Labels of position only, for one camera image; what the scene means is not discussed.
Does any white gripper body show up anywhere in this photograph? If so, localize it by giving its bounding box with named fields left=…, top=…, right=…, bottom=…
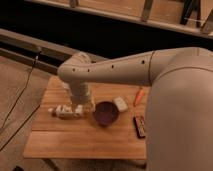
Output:
left=69, top=83, right=95, bottom=112

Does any orange pepper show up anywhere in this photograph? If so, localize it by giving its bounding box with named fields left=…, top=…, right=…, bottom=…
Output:
left=133, top=88, right=145, bottom=106

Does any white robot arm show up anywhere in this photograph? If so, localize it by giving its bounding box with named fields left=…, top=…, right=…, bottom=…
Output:
left=58, top=47, right=213, bottom=171

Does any white sponge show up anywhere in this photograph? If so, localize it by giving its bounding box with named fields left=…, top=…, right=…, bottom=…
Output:
left=113, top=97, right=128, bottom=112

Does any white lying bottle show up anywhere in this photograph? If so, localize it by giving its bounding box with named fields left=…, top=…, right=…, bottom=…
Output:
left=48, top=105, right=84, bottom=119

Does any dark purple bowl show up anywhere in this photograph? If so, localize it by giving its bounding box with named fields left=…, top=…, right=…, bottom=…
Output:
left=93, top=101, right=119, bottom=126

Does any wooden table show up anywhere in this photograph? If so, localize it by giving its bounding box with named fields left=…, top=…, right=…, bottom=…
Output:
left=23, top=76, right=146, bottom=160

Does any dark snack bar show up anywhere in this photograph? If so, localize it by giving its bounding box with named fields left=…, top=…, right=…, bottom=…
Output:
left=133, top=116, right=146, bottom=139

